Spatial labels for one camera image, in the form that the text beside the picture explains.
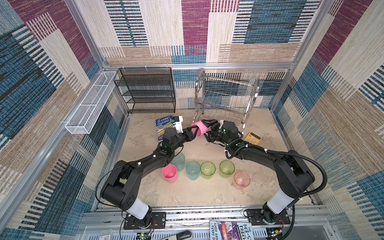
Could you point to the green cup right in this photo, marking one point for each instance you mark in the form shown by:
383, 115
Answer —
227, 168

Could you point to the clear pink cup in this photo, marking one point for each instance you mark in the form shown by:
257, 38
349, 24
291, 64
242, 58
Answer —
242, 179

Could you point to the silver metal dish rack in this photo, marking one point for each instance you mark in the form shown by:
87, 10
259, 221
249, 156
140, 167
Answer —
223, 96

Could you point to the green cup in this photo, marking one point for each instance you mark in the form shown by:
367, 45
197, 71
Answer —
208, 169
227, 168

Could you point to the blue treehouse book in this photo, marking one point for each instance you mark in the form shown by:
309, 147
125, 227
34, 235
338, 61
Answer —
162, 124

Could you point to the teal cup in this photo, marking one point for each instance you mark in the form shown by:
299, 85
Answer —
179, 161
193, 169

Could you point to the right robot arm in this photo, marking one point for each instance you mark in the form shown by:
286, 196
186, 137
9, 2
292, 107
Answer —
298, 176

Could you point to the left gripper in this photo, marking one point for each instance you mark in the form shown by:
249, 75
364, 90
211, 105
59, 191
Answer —
189, 137

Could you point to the pink cup front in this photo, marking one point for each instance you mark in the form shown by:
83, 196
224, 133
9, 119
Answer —
170, 173

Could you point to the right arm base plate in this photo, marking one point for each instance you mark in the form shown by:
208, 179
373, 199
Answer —
259, 217

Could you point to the purple treehouse book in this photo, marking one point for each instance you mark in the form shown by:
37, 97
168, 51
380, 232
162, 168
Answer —
229, 230

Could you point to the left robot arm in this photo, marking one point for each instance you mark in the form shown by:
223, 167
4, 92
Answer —
122, 185

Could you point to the green cup left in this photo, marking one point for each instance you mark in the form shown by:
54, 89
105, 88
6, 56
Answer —
208, 169

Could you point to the black mesh shelf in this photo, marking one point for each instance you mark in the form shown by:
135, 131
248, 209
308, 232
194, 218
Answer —
147, 90

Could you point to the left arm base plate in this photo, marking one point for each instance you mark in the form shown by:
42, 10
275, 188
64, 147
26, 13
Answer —
155, 220

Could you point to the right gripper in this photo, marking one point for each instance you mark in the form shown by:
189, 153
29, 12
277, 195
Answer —
216, 125

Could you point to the yellow calculator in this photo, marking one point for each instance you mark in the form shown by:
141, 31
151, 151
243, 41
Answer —
253, 138

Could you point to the white wire wall basket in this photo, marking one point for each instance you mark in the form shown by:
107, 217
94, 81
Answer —
87, 113

